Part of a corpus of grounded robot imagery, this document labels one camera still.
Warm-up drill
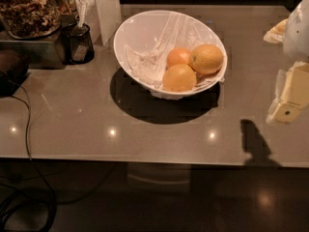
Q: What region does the glass jar of nuts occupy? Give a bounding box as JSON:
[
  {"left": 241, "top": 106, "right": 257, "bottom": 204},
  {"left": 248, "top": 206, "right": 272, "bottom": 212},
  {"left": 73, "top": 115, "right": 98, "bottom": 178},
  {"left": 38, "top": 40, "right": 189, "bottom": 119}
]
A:
[{"left": 0, "top": 0, "right": 61, "bottom": 40}]

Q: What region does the white utensil in cup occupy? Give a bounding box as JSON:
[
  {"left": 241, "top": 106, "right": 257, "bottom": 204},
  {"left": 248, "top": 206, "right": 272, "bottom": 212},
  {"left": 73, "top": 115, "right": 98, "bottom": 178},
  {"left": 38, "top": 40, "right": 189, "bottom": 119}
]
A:
[{"left": 77, "top": 0, "right": 88, "bottom": 29}]

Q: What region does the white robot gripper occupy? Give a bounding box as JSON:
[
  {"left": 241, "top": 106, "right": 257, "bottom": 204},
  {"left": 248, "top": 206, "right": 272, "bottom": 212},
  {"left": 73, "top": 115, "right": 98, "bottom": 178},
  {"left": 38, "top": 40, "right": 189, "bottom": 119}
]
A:
[{"left": 264, "top": 0, "right": 309, "bottom": 124}]

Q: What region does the white slanted bowl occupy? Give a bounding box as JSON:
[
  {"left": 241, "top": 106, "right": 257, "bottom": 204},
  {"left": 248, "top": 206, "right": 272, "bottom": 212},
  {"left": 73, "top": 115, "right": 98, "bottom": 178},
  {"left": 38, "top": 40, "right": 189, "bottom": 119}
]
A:
[{"left": 114, "top": 10, "right": 228, "bottom": 100}]

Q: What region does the white pillar panel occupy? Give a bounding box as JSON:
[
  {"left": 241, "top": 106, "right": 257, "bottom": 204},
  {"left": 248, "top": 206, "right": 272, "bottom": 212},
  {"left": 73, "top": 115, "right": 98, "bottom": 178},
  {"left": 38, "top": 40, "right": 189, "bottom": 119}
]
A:
[{"left": 85, "top": 0, "right": 122, "bottom": 45}]

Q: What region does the black mesh cup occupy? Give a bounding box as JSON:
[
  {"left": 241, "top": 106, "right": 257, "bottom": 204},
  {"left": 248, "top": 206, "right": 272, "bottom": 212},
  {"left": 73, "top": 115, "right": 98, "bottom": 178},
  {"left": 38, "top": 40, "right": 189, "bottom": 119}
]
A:
[{"left": 61, "top": 23, "right": 95, "bottom": 65}]

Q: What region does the clear plastic wrap in bowl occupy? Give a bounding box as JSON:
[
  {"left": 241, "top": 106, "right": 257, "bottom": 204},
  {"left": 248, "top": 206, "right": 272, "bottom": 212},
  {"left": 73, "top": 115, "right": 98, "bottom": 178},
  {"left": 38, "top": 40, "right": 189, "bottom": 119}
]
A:
[{"left": 114, "top": 10, "right": 227, "bottom": 100}]

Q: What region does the front orange in bowl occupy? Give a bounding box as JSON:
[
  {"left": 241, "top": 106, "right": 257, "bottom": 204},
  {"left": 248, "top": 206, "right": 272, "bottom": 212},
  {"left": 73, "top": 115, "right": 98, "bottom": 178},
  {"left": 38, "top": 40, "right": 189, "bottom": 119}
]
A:
[{"left": 162, "top": 64, "right": 197, "bottom": 92}]

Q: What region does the metal tray box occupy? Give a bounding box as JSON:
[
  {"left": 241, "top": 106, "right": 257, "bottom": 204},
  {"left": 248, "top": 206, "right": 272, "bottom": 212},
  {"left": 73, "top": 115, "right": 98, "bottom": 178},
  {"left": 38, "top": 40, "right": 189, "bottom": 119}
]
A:
[{"left": 0, "top": 31, "right": 66, "bottom": 70}]

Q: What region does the orange in bowl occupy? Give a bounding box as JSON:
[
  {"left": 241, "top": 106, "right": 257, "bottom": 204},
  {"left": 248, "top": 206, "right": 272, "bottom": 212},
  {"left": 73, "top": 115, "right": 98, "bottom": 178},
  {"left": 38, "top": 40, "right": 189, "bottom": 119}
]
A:
[
  {"left": 162, "top": 64, "right": 197, "bottom": 92},
  {"left": 189, "top": 44, "right": 224, "bottom": 75},
  {"left": 167, "top": 47, "right": 191, "bottom": 68}
]

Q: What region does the black cable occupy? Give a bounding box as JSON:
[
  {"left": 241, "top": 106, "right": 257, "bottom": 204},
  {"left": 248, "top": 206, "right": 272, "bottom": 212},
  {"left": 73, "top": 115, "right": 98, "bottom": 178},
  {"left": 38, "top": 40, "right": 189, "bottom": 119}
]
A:
[{"left": 0, "top": 80, "right": 117, "bottom": 232}]

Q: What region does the right orange in bowl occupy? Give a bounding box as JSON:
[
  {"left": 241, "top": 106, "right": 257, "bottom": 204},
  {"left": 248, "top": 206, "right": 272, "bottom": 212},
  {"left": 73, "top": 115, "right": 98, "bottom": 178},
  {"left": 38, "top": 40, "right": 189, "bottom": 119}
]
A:
[{"left": 189, "top": 44, "right": 224, "bottom": 75}]

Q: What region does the back orange in bowl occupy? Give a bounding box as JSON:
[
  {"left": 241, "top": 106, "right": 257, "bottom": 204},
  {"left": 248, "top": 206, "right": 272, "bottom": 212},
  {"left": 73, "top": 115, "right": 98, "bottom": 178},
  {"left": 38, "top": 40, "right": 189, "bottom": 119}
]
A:
[{"left": 167, "top": 47, "right": 191, "bottom": 68}]

